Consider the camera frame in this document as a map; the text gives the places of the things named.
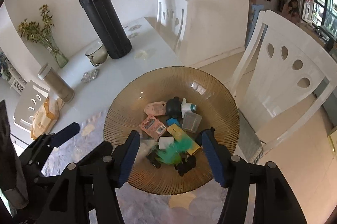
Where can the clear plastic cup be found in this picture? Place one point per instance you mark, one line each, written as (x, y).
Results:
(191, 122)

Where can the white chair far right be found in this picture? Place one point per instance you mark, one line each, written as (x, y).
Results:
(171, 22)

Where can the pill blister pack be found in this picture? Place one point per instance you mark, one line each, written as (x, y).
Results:
(90, 75)

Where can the white chair far left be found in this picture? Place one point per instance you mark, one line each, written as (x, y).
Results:
(32, 97)

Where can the seated person in background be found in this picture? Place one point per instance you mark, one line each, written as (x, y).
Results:
(290, 11)

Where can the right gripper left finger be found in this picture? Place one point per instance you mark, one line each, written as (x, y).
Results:
(92, 188)

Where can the amber ribbed glass bowl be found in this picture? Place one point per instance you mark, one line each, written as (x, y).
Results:
(214, 103)

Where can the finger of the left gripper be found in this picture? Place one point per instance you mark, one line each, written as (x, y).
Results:
(36, 154)
(104, 149)

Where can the yellow rectangular box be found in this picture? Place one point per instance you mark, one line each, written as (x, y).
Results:
(186, 143)

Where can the white carved shelf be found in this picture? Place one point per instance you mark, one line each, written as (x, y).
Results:
(11, 75)

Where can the beige cylindrical canister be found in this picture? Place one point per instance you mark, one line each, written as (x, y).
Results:
(56, 83)

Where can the white charger cube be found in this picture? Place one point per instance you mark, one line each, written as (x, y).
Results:
(165, 142)

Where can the small glass cup bowl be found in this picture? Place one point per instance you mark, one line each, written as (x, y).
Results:
(97, 53)

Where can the blue rectangular box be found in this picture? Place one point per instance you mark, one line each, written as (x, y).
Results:
(172, 121)

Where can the white chair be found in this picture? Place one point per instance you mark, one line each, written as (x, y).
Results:
(171, 22)
(290, 66)
(32, 97)

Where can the clear plastic gear toy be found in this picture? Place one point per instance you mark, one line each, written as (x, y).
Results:
(146, 146)

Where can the black dragon figurine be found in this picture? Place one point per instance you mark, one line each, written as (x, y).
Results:
(186, 165)

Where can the tall black thermos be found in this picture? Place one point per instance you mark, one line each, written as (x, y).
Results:
(107, 25)

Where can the black-haired boy figurine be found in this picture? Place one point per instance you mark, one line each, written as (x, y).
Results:
(177, 109)

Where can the white chair near right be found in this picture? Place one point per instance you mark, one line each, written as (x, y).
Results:
(290, 66)

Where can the pink oval case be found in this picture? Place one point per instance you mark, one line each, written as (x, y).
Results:
(155, 109)

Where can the patterned ginkgo tablecloth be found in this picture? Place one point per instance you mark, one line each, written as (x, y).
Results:
(203, 205)

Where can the black rectangular box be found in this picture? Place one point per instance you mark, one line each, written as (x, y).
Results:
(152, 158)

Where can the green translucent splat toy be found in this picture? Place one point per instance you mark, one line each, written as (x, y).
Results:
(171, 155)

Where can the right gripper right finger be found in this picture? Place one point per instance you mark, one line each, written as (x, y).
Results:
(275, 202)

